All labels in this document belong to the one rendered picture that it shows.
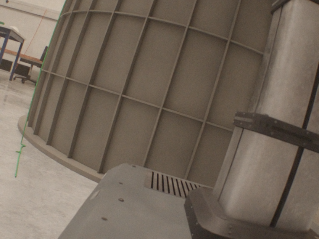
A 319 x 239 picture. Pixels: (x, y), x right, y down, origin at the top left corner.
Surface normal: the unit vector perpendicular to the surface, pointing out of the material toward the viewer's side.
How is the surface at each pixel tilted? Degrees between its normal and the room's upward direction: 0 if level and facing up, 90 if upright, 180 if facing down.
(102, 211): 0
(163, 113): 90
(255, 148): 90
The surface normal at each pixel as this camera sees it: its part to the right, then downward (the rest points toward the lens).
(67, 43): -0.68, -0.19
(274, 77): -0.92, -0.28
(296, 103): 0.01, 0.04
